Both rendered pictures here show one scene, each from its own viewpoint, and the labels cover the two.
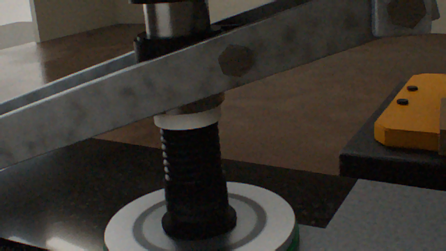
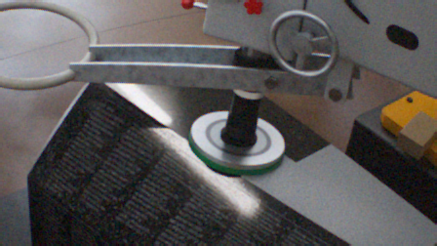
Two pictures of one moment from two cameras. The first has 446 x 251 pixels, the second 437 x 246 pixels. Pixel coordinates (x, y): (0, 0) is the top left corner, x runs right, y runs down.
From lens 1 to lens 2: 1.24 m
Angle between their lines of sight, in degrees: 15
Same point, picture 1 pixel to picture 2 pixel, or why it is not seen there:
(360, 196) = (324, 153)
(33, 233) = (155, 110)
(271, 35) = (288, 79)
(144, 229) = (211, 131)
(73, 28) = not seen: outside the picture
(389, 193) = (337, 157)
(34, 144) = (177, 81)
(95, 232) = (186, 122)
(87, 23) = not seen: outside the picture
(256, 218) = (265, 145)
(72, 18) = not seen: outside the picture
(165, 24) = (250, 54)
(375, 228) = (317, 171)
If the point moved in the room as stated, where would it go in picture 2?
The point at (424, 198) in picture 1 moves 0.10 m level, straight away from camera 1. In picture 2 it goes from (350, 166) to (367, 151)
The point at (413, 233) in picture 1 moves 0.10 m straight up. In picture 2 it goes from (330, 180) to (340, 144)
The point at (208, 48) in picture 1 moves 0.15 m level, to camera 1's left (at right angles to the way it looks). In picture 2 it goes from (261, 73) to (193, 54)
